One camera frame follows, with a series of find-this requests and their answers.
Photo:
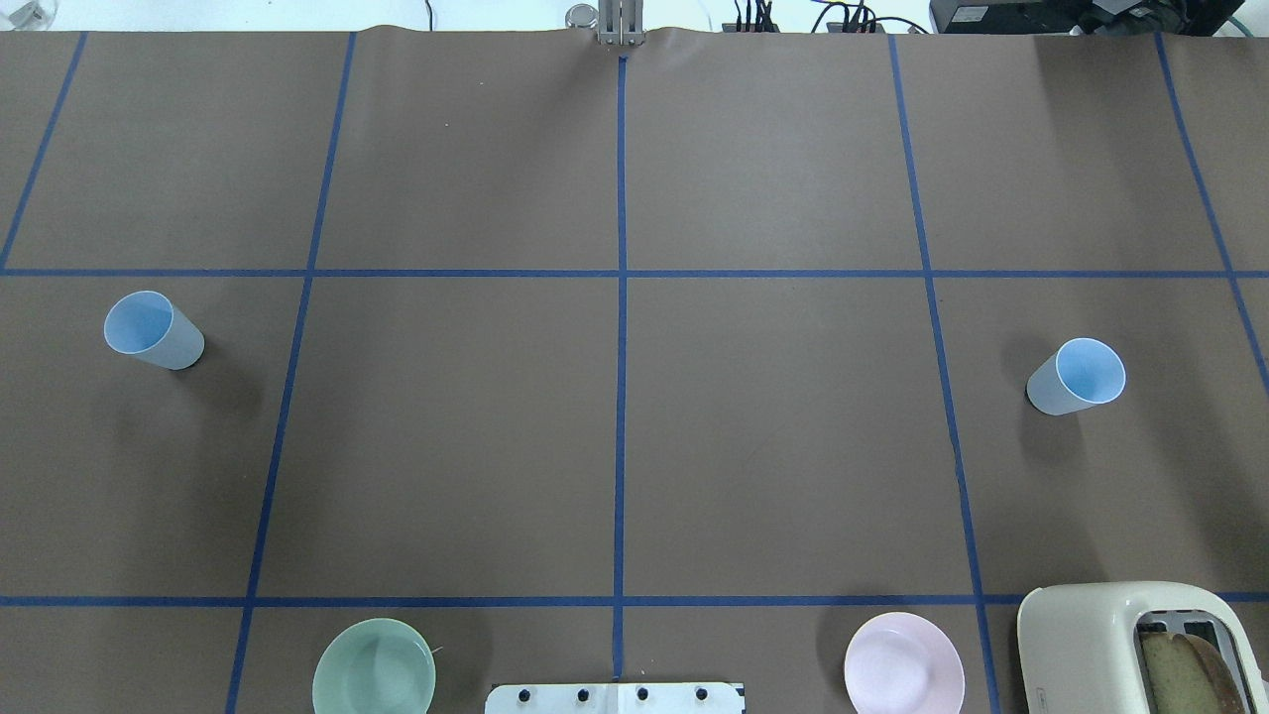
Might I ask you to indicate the small metal cylinder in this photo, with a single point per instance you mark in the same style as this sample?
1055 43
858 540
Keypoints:
582 16

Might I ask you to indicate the cream toaster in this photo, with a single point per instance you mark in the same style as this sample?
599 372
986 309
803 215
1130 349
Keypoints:
1078 644

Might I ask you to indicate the bread slice in toaster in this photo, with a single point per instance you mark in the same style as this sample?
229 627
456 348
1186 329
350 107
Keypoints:
1186 674

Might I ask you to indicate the green bowl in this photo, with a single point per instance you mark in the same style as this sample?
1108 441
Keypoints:
380 665

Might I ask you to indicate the aluminium frame post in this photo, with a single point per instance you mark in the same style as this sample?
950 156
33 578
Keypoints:
620 23

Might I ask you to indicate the black laptop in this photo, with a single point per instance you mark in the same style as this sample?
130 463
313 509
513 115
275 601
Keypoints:
1109 18

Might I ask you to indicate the white central post base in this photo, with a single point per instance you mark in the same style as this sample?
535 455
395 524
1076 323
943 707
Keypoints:
616 697

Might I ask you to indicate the pink bowl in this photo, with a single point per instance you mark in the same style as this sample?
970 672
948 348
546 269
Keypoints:
902 663

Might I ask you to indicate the blue cup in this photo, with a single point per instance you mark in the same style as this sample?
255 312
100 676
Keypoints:
148 326
1081 374

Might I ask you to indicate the black orange power strip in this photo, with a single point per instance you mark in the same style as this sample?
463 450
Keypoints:
843 17

